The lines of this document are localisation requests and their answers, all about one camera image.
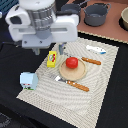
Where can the brown wooden board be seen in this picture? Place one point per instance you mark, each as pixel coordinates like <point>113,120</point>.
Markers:
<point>111,29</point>

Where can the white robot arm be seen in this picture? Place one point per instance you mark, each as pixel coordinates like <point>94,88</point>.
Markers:
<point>36,24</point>

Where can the round wooden plate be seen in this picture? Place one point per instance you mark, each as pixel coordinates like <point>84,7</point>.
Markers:
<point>73,74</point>

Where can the knife with wooden handle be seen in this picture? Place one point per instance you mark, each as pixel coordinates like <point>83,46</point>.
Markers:
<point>84,59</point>

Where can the red toy tomato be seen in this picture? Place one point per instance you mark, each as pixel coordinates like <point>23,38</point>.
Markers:
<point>72,62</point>

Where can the white toy fish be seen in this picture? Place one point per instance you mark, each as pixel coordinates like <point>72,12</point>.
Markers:
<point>97,50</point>

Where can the grey pan with handle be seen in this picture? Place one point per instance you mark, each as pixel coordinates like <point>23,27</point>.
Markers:
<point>74,7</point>

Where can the small white milk carton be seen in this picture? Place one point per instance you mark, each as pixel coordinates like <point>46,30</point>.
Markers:
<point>28,80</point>

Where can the fork with wooden handle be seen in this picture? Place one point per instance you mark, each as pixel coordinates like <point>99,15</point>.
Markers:
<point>74,84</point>

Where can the yellow toy box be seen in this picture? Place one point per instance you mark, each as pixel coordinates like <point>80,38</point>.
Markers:
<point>51,58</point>

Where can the beige bowl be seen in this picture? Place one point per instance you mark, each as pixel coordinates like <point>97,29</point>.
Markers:
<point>124,16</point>

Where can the grey pot with handles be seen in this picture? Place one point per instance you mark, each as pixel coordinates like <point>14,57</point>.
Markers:
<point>95,15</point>

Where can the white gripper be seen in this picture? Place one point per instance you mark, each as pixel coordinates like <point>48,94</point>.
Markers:
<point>38,25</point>

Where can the white woven placemat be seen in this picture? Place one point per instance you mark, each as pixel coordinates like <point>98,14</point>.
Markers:
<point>76,107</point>

